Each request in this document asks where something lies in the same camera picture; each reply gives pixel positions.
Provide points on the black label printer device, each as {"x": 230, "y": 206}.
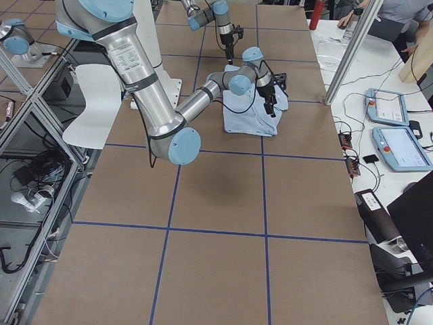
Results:
{"x": 378, "y": 221}

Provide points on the black monitor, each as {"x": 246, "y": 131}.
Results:
{"x": 411, "y": 213}

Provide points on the blue teach pendant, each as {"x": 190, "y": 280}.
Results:
{"x": 386, "y": 107}
{"x": 400, "y": 149}

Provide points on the blue teach pendant near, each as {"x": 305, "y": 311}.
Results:
{"x": 400, "y": 149}

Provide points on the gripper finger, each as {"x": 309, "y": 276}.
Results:
{"x": 272, "y": 99}
{"x": 229, "y": 54}
{"x": 268, "y": 107}

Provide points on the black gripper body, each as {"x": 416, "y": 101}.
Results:
{"x": 264, "y": 91}
{"x": 226, "y": 40}

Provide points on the aluminium frame post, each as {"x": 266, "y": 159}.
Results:
{"x": 360, "y": 32}

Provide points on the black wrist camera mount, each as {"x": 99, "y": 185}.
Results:
{"x": 237, "y": 30}
{"x": 280, "y": 80}

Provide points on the light blue button shirt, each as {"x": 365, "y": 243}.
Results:
{"x": 246, "y": 113}

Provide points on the blue teach pendant far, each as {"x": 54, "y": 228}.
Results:
{"x": 386, "y": 107}

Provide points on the red bottle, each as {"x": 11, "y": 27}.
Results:
{"x": 317, "y": 12}

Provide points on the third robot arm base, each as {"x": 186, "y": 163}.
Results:
{"x": 18, "y": 40}

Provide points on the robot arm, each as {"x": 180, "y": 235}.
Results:
{"x": 215, "y": 11}
{"x": 113, "y": 25}

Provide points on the clear plastic bag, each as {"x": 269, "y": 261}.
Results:
{"x": 329, "y": 52}

